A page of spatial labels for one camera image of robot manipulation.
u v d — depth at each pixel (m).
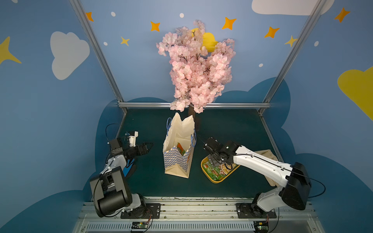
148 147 0.79
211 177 0.81
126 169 0.86
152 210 0.75
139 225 0.72
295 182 0.41
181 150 0.83
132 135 0.79
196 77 0.71
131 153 0.75
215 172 0.87
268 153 0.96
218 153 0.58
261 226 0.72
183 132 0.89
